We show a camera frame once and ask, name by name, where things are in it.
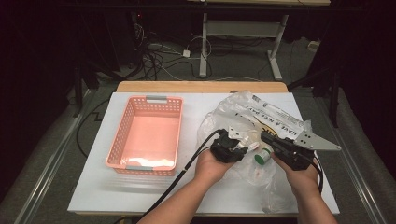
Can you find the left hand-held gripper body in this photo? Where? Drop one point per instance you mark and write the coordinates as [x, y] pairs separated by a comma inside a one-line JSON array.
[[225, 149]]

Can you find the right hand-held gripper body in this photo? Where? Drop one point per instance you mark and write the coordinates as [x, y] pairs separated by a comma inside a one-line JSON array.
[[314, 143]]

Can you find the small white dropper bottle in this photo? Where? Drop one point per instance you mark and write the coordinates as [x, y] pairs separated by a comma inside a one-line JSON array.
[[252, 145]]

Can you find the white bottle with green cap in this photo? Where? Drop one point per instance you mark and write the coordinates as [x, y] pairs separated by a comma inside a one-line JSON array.
[[262, 156]]

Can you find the clear plastic bag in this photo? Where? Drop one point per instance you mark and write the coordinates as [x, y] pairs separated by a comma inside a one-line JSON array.
[[227, 112]]

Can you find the pink plastic basket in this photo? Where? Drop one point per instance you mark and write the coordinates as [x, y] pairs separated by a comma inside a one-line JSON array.
[[146, 130]]

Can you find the person's left hand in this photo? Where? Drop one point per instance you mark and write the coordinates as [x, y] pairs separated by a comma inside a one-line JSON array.
[[208, 168]]

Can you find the person's right hand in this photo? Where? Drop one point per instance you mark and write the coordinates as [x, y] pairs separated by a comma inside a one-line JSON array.
[[303, 182]]

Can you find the black metal stand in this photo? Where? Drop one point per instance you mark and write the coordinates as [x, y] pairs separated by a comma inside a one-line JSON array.
[[334, 99], [77, 93]]

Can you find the white power strip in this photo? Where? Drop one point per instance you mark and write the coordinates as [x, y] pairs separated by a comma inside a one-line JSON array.
[[313, 45]]

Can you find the white power adapter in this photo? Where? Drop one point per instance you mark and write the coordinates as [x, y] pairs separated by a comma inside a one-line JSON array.
[[186, 53]]

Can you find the white table board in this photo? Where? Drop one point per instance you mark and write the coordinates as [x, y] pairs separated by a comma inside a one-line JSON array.
[[93, 193]]

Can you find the white metal desk frame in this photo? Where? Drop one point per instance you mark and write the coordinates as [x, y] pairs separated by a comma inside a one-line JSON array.
[[203, 46]]

